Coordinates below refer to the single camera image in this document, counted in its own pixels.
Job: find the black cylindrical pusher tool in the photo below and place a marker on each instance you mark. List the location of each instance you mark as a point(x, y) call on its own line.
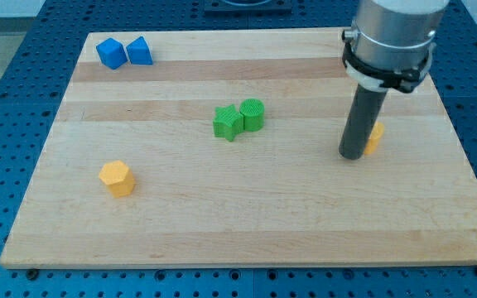
point(362, 117)

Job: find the yellow hexagon block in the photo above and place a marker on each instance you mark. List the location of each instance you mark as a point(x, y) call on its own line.
point(118, 178)

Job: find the wooden board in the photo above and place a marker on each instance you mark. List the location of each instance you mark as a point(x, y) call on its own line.
point(278, 197)

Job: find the green cylinder block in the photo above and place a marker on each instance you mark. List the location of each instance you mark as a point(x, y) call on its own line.
point(253, 114)

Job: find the blue triangular block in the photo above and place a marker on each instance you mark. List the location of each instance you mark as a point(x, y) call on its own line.
point(139, 53)

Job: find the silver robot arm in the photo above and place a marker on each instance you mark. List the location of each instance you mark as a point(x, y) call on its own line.
point(389, 45)

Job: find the yellow heart block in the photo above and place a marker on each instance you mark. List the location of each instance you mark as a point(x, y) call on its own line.
point(374, 138)

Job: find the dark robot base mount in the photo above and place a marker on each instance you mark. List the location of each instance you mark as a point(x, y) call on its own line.
point(246, 6)

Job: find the green star block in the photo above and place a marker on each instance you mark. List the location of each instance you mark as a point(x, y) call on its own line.
point(227, 122)

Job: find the blue cube block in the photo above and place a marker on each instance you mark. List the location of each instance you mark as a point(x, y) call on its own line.
point(111, 53)

